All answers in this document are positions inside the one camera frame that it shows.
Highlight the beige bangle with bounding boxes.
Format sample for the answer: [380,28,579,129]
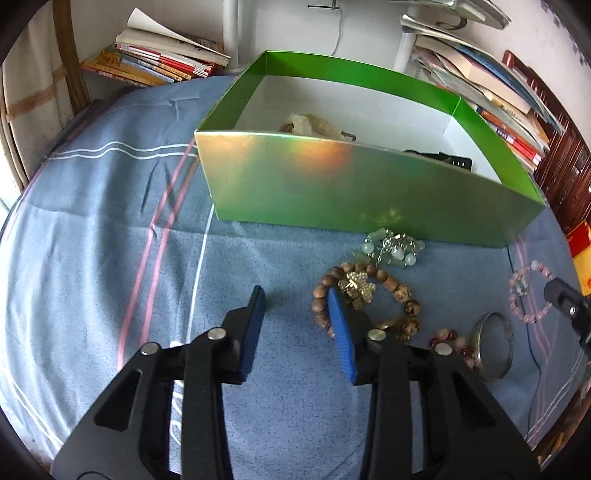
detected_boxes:
[279,112,345,139]

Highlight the black wristwatch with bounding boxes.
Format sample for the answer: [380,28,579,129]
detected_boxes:
[403,148,472,172]

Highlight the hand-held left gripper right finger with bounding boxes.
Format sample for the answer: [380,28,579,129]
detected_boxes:
[326,291,542,480]

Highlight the gold flower brooch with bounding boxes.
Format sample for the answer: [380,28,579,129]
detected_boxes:
[338,272,377,310]

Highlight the leaning stack of thin books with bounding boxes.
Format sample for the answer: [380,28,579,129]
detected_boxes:
[81,7,232,88]

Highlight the red and white bead bracelet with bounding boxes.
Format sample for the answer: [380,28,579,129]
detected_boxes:
[428,327,476,370]

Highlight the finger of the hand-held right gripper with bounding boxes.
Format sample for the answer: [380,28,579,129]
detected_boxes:
[543,277,591,358]

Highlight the tall pile of books magazines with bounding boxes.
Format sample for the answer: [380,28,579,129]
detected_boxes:
[401,14,566,174]

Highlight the grey white desk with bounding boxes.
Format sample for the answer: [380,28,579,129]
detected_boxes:
[223,0,416,75]

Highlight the red and yellow box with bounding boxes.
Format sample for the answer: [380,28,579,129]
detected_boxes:
[566,220,591,296]

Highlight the wooden bead bracelet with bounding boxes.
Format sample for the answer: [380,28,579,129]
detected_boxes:
[312,262,422,344]

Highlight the jade bead bracelet silver charms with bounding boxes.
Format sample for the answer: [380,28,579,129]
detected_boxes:
[353,227,426,268]

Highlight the carved wooden headboard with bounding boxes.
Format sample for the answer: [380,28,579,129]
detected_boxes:
[503,50,591,232]

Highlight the beige curtain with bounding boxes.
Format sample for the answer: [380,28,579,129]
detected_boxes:
[2,28,79,190]

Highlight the green cardboard box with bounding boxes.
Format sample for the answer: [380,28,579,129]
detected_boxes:
[194,50,546,250]

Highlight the pink bead bracelet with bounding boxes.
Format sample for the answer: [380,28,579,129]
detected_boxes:
[509,261,557,324]

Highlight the silver bangle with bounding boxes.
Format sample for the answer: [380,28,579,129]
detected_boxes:
[471,312,515,381]

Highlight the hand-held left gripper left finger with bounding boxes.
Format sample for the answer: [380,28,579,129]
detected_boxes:
[51,285,267,480]

